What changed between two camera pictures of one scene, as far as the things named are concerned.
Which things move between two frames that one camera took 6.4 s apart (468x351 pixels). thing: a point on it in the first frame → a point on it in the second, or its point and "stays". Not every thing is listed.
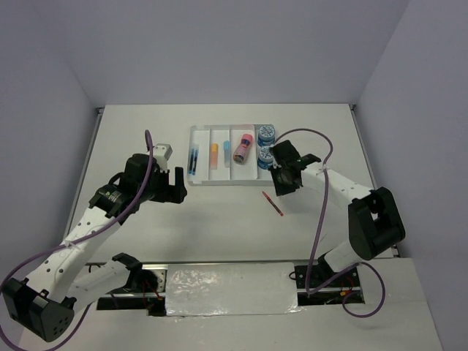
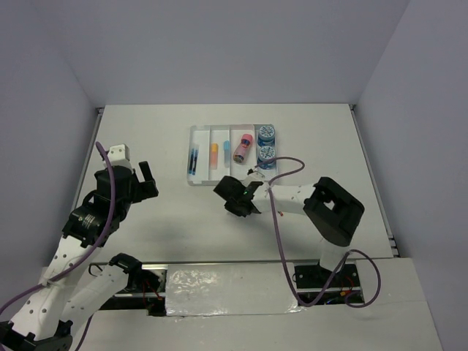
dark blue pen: [196, 156] stays
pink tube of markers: [242, 149] stays
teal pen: [191, 161] stays
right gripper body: [281, 184] → [232, 206]
